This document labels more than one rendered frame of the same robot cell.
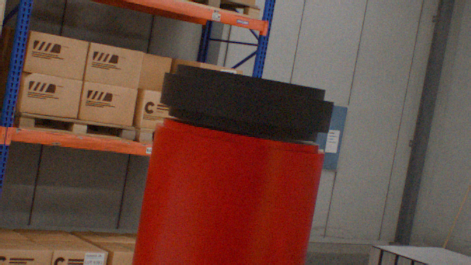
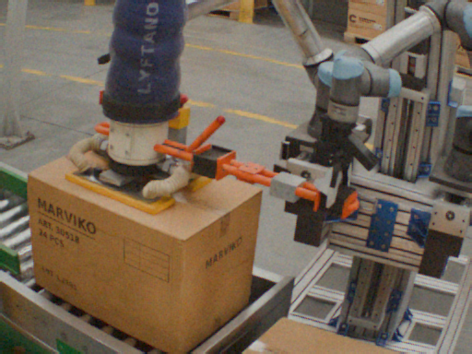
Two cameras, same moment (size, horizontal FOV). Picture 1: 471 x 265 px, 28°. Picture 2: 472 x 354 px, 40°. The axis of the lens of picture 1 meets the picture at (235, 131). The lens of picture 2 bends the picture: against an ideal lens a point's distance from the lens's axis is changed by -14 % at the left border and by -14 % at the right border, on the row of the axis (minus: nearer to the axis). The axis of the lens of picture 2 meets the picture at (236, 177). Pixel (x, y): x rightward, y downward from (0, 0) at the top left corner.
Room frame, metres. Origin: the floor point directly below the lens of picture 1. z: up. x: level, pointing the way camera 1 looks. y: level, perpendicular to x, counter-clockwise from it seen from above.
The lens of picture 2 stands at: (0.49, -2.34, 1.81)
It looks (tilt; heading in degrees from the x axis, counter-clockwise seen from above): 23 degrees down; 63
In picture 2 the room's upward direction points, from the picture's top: 6 degrees clockwise
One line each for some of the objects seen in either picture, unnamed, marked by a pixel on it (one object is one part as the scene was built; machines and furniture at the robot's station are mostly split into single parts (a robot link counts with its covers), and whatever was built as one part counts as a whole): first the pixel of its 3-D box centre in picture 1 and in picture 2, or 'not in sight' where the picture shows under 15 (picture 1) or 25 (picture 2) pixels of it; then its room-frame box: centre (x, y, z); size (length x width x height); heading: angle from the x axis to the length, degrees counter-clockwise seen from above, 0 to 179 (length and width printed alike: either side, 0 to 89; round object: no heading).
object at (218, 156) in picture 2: not in sight; (213, 161); (1.26, -0.71, 1.08); 0.10 x 0.08 x 0.06; 35
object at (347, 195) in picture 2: not in sight; (336, 200); (1.45, -1.00, 1.08); 0.08 x 0.07 x 0.05; 125
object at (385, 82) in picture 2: not in sight; (375, 80); (1.56, -0.97, 1.38); 0.11 x 0.11 x 0.08; 88
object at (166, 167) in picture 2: not in sight; (135, 159); (1.12, -0.50, 1.01); 0.34 x 0.25 x 0.06; 125
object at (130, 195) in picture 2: not in sight; (115, 182); (1.04, -0.56, 0.97); 0.34 x 0.10 x 0.05; 125
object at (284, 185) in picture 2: not in sight; (288, 186); (1.38, -0.89, 1.07); 0.07 x 0.07 x 0.04; 35
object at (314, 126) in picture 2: not in sight; (331, 120); (1.76, -0.49, 1.09); 0.15 x 0.15 x 0.10
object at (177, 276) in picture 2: not in sight; (135, 241); (1.12, -0.51, 0.75); 0.60 x 0.40 x 0.40; 125
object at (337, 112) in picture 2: not in sight; (343, 111); (1.45, -0.98, 1.30); 0.08 x 0.08 x 0.05
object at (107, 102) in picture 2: not in sight; (141, 99); (1.12, -0.50, 1.19); 0.23 x 0.23 x 0.04
